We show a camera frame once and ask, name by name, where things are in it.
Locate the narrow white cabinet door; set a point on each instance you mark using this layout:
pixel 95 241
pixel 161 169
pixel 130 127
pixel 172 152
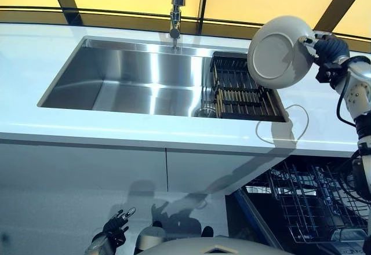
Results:
pixel 208 171

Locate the round steel sink drain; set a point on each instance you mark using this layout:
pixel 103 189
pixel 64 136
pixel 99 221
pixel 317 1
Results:
pixel 204 112

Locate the grey detergent dispenser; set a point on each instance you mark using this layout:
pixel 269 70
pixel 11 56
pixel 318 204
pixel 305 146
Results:
pixel 347 235

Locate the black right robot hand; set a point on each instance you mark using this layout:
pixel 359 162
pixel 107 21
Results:
pixel 331 49

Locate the beige round plate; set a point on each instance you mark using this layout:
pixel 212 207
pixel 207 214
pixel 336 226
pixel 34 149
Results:
pixel 275 58

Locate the dark window frame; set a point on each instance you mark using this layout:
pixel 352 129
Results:
pixel 116 16

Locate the stainless steel sink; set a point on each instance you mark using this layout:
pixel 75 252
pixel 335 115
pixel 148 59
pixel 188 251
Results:
pixel 130 81

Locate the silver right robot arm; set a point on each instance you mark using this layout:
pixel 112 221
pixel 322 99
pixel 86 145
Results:
pixel 360 92

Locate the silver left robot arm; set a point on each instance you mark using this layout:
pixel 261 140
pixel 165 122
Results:
pixel 100 244

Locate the wide white cabinet door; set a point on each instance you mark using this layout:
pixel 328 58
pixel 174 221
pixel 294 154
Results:
pixel 72 168

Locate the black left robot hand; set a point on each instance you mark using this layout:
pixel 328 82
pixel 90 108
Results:
pixel 114 231

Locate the black sink drying rack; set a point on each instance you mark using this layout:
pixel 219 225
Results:
pixel 240 98

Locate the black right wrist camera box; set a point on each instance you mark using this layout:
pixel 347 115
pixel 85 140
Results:
pixel 327 71

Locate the grey robot torso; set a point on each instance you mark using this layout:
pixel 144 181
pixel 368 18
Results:
pixel 214 247

